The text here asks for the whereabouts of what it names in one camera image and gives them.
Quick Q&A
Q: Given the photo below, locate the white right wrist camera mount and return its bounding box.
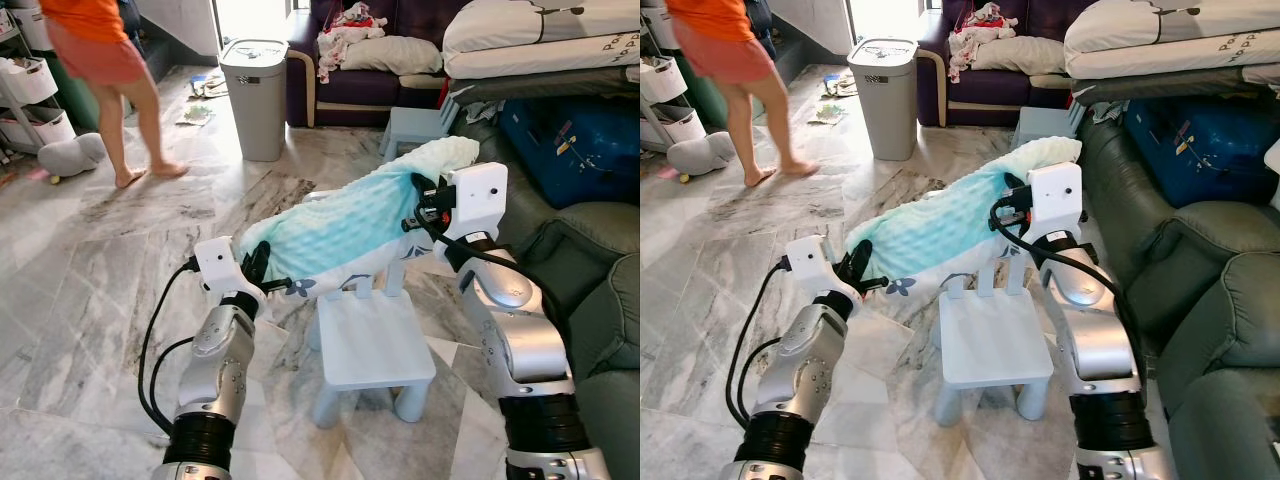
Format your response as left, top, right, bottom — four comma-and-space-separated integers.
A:
440, 162, 508, 241
1025, 162, 1086, 239

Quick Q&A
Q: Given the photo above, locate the teal dotted pillow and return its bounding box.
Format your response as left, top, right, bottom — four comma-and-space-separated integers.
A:
232, 136, 481, 301
845, 136, 1083, 299

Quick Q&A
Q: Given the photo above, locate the short black left arm cable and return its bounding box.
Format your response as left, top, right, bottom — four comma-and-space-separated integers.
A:
150, 337, 196, 421
737, 338, 786, 416

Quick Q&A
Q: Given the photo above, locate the green laundry basket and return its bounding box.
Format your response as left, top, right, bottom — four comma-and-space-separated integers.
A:
690, 60, 731, 131
40, 50, 103, 133

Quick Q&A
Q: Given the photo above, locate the pink white clothes pile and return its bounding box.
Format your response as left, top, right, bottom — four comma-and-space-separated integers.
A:
316, 0, 389, 83
946, 0, 1016, 83

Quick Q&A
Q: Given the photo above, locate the white bed pillow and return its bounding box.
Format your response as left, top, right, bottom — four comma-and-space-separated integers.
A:
1063, 0, 1181, 53
443, 0, 566, 56

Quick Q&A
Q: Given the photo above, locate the blue suitcase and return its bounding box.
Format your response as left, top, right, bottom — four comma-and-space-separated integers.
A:
1122, 95, 1280, 209
498, 95, 641, 209

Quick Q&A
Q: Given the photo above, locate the grey plush toy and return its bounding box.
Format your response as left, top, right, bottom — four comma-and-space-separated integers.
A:
38, 133, 107, 181
667, 132, 738, 177

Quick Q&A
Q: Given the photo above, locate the light blue plastic stool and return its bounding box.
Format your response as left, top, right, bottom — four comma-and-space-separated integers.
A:
378, 105, 456, 166
1010, 103, 1086, 151

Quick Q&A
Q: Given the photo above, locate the white folded mattress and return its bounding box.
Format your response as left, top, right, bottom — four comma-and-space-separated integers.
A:
443, 0, 641, 81
1068, 5, 1280, 81

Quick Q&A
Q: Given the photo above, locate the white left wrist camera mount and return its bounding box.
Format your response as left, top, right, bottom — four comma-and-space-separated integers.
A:
193, 236, 263, 299
785, 235, 859, 301

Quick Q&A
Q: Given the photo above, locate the white storage cart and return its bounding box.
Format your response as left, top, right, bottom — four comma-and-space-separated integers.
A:
0, 55, 76, 156
640, 55, 706, 151

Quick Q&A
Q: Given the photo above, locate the person in orange shirt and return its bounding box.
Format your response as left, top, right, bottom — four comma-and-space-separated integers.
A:
665, 0, 821, 188
38, 0, 191, 189

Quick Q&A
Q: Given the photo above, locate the blue black bag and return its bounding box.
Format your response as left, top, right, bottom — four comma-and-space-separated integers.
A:
745, 0, 773, 46
115, 0, 141, 51

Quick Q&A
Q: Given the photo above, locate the purple sofa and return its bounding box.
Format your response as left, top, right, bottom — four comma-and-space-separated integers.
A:
915, 0, 1086, 127
286, 0, 471, 129

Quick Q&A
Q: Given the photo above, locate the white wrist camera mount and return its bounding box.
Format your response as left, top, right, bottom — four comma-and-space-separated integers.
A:
1025, 162, 1086, 239
193, 236, 263, 299
785, 235, 859, 301
440, 162, 508, 241

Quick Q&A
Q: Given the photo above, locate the white storage box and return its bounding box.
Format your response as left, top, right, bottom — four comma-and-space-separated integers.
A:
640, 0, 681, 51
0, 0, 51, 51

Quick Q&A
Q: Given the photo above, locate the beige cushion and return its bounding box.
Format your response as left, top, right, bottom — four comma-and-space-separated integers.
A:
970, 36, 1069, 76
340, 36, 444, 77

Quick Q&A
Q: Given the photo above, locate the grey lidded laundry bin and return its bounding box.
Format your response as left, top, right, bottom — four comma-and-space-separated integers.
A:
847, 38, 921, 162
218, 38, 291, 163

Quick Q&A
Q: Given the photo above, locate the light blue child chair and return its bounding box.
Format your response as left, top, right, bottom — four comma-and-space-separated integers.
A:
932, 265, 1056, 427
303, 190, 438, 429

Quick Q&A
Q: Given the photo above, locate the green leather sofa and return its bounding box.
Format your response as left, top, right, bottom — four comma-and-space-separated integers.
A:
455, 110, 641, 480
1080, 115, 1280, 480

